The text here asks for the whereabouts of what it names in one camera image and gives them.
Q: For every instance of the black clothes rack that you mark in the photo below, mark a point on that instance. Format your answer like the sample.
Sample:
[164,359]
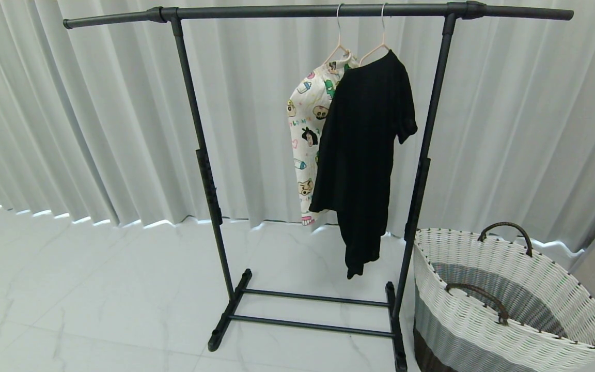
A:
[302,10]

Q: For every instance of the cream printed garment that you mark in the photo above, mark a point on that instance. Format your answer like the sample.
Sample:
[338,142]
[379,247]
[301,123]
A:
[308,124]

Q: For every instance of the black garment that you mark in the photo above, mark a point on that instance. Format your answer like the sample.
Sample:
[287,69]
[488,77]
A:
[364,155]

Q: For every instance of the white laundry basket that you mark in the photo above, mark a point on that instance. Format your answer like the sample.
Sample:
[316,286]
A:
[483,253]

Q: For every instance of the pink clothes hanger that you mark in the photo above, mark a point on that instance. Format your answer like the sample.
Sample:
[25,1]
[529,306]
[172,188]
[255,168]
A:
[339,41]
[381,41]

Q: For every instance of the white curtain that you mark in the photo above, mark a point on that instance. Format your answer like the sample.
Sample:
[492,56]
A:
[96,129]

